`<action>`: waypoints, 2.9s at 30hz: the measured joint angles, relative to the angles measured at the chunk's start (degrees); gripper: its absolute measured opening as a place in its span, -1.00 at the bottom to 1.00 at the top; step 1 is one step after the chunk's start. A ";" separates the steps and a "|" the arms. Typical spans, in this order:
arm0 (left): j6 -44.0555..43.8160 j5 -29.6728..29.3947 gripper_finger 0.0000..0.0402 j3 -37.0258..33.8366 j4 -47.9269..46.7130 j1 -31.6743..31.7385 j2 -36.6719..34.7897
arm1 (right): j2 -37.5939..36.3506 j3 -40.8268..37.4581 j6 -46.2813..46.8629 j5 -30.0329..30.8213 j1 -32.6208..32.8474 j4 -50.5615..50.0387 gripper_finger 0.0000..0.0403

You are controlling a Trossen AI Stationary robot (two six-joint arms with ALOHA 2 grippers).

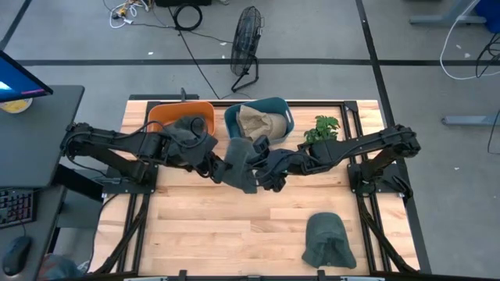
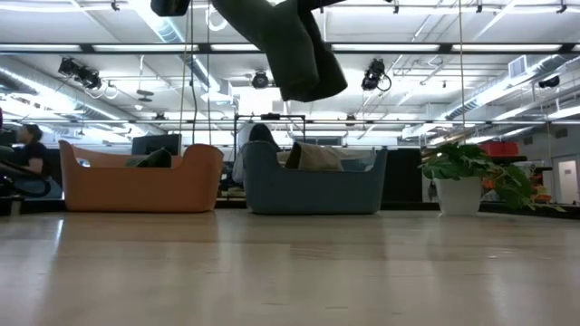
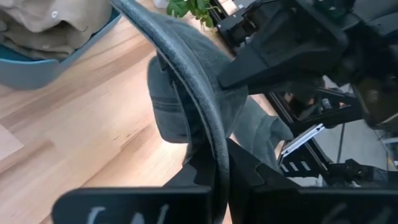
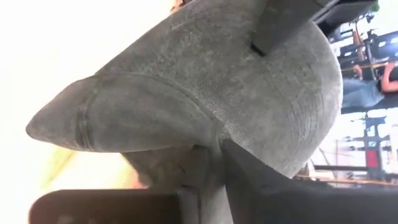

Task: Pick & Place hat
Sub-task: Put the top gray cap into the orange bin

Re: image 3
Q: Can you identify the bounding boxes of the beige fabric hat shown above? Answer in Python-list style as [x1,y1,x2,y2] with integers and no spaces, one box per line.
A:
[0,0,113,62]

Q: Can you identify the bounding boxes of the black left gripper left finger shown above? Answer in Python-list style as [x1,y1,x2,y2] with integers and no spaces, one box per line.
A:
[51,152,216,224]

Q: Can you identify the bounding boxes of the teal plastic tray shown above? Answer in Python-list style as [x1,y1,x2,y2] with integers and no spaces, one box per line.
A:
[0,6,124,91]

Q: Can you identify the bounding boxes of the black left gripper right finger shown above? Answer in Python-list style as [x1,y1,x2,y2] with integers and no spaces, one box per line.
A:
[226,138,398,224]

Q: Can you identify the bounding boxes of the green leafy plant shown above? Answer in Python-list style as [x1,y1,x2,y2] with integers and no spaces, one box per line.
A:
[166,0,215,29]

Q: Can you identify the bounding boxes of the white flat panel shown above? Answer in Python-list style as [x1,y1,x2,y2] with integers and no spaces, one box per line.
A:
[281,123,326,157]

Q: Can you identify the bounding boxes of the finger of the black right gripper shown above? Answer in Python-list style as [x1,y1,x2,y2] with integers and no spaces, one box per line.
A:
[217,46,312,94]

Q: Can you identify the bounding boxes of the black base block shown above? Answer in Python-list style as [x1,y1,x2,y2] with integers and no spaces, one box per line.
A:
[326,158,398,189]

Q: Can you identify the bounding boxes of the thin dark cable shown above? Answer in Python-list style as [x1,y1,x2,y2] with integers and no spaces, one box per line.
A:
[337,123,346,164]

